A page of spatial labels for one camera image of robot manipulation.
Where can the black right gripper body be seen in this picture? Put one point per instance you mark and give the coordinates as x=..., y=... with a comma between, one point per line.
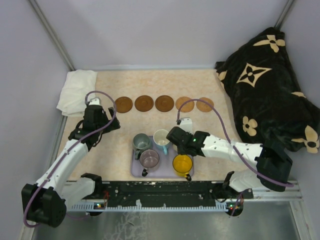
x=181, y=150

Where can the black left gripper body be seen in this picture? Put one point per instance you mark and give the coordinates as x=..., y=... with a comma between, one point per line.
x=112, y=125

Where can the yellow mug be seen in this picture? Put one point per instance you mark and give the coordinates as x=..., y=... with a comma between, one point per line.
x=182, y=165

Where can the white mug blue handle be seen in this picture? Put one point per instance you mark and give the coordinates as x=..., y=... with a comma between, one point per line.
x=161, y=141

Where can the dark wooden coaster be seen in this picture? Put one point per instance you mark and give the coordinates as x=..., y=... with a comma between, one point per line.
x=123, y=104
x=164, y=103

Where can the woven rattan coaster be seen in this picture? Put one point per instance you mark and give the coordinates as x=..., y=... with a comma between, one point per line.
x=188, y=107

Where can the light woven coaster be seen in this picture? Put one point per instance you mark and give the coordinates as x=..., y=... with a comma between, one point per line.
x=204, y=105

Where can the brown wooden coaster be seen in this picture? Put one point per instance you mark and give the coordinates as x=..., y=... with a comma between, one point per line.
x=144, y=103

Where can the cream mug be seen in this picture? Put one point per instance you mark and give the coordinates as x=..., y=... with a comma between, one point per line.
x=174, y=147

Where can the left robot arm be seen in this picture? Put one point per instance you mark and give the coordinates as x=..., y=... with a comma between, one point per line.
x=47, y=200

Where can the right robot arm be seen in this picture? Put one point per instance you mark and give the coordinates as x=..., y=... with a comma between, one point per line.
x=266, y=164

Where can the lavender plastic tray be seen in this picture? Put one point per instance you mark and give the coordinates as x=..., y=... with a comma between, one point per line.
x=163, y=170

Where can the purple mug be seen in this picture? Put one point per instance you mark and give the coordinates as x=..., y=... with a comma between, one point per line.
x=150, y=161

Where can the white folded cloth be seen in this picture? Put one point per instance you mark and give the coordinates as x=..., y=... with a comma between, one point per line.
x=78, y=83

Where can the grey-green mug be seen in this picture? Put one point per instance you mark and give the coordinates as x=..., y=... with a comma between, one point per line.
x=140, y=143

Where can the black floral blanket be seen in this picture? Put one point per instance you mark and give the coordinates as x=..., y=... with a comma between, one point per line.
x=267, y=101

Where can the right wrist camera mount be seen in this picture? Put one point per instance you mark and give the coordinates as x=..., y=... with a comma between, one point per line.
x=186, y=124

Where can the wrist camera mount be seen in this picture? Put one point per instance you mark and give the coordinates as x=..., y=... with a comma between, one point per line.
x=94, y=102
x=186, y=124

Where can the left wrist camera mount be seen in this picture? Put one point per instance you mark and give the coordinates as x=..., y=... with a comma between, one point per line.
x=94, y=102

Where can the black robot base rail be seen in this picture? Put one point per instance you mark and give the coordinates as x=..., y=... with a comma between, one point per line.
x=163, y=193

